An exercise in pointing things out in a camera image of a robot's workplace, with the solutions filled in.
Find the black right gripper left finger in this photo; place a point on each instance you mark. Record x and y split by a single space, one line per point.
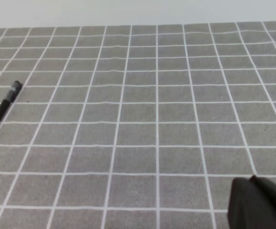
248 207

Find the black pen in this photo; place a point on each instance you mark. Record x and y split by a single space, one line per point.
9 98

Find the grey grid tablecloth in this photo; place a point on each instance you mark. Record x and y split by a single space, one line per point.
134 127

